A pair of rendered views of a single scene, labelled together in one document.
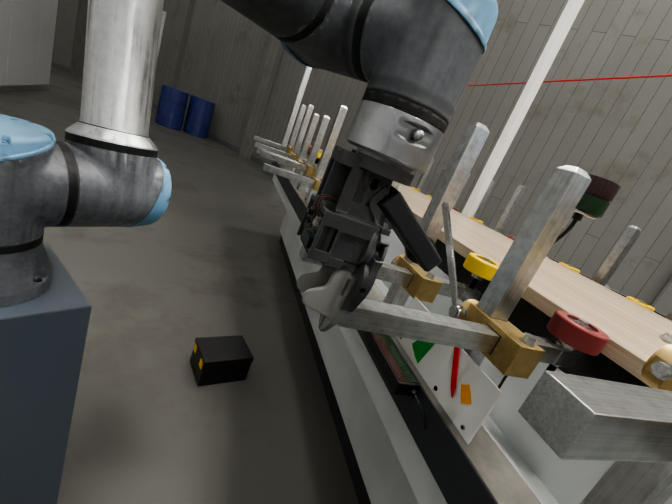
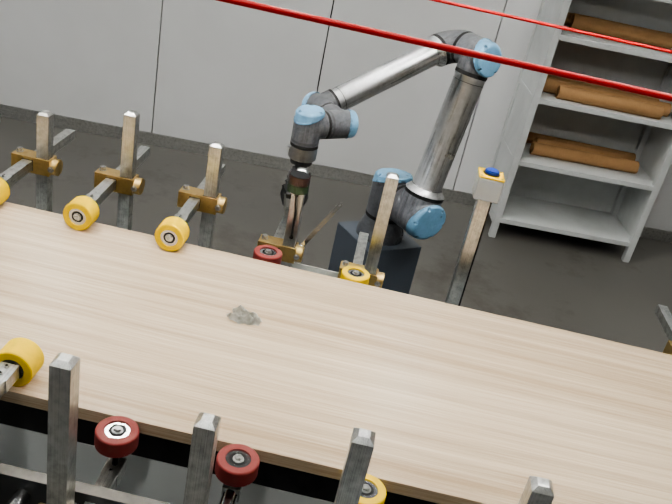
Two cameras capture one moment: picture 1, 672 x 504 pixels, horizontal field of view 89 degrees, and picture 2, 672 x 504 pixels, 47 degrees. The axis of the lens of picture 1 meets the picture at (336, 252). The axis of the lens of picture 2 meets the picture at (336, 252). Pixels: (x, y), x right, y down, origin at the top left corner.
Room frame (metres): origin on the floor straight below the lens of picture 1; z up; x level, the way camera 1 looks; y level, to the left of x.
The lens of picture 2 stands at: (1.48, -2.04, 1.92)
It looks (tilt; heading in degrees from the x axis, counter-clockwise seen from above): 27 degrees down; 114
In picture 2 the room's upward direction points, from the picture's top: 12 degrees clockwise
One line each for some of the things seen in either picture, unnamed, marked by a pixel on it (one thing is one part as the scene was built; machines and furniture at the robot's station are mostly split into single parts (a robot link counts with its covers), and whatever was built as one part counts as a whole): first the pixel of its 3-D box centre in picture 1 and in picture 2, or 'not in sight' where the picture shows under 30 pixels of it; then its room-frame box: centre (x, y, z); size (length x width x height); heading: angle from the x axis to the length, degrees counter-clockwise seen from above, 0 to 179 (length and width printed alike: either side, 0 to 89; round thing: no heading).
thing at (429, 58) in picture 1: (427, 53); (308, 127); (0.38, -0.01, 1.13); 0.10 x 0.09 x 0.12; 62
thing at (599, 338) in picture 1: (564, 349); (265, 267); (0.55, -0.41, 0.85); 0.08 x 0.08 x 0.11
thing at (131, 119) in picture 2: not in sight; (126, 189); (0.07, -0.46, 0.93); 0.04 x 0.04 x 0.48; 23
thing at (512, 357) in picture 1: (494, 334); (280, 249); (0.51, -0.28, 0.85); 0.14 x 0.06 x 0.05; 23
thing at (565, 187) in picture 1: (492, 311); (289, 243); (0.53, -0.27, 0.87); 0.04 x 0.04 x 0.48; 23
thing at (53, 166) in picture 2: not in sight; (37, 162); (-0.18, -0.57, 0.95); 0.14 x 0.06 x 0.05; 23
